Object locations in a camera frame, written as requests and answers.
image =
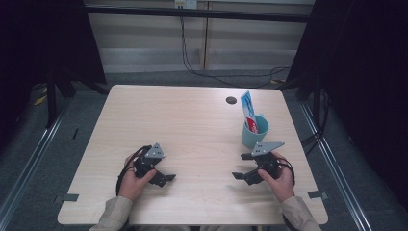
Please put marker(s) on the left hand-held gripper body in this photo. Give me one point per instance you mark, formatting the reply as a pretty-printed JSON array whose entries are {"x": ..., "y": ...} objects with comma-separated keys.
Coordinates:
[{"x": 155, "y": 152}]

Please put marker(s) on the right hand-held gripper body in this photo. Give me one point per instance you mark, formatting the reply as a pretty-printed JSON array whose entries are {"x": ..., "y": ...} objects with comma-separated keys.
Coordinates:
[{"x": 264, "y": 148}]

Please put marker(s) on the teal plastic cup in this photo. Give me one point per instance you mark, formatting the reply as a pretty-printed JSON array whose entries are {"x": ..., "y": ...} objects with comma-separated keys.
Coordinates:
[{"x": 248, "y": 138}]

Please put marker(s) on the red white blue toothpaste tube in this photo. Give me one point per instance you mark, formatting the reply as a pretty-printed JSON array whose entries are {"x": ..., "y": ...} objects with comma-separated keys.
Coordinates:
[{"x": 248, "y": 107}]

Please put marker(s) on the person's left hand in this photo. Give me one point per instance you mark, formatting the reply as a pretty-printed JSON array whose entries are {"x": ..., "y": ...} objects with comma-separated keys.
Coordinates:
[{"x": 131, "y": 187}]

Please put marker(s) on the person's right hand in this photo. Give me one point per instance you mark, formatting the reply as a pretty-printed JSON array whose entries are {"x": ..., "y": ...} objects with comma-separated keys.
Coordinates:
[{"x": 282, "y": 186}]

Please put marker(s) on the dark round table grommet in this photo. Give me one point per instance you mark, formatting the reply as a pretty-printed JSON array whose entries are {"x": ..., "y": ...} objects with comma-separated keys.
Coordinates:
[{"x": 231, "y": 100}]

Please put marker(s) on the black metal stand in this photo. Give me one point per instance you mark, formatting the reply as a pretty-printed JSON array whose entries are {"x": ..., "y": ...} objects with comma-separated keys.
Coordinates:
[
  {"x": 317, "y": 106},
  {"x": 51, "y": 102}
]

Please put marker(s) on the grey tape strip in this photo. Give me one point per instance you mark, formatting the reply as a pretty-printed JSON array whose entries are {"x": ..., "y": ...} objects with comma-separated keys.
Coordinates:
[
  {"x": 317, "y": 194},
  {"x": 70, "y": 197}
]

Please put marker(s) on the yellow floor scrap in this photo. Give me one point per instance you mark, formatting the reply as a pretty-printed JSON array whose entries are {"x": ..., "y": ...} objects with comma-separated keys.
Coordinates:
[{"x": 40, "y": 100}]

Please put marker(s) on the black curtain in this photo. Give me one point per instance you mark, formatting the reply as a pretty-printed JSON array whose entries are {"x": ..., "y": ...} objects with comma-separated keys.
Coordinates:
[
  {"x": 369, "y": 64},
  {"x": 32, "y": 48}
]

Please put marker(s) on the black horizontal bar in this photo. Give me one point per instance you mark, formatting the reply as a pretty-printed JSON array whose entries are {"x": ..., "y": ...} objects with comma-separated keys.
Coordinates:
[{"x": 144, "y": 12}]

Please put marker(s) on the metal floor rail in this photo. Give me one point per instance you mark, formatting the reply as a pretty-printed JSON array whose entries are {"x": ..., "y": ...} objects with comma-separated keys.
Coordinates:
[
  {"x": 30, "y": 166},
  {"x": 336, "y": 166}
]

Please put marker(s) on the white wall power outlet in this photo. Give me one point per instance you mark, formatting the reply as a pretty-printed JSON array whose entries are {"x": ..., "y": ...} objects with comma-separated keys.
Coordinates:
[{"x": 186, "y": 4}]

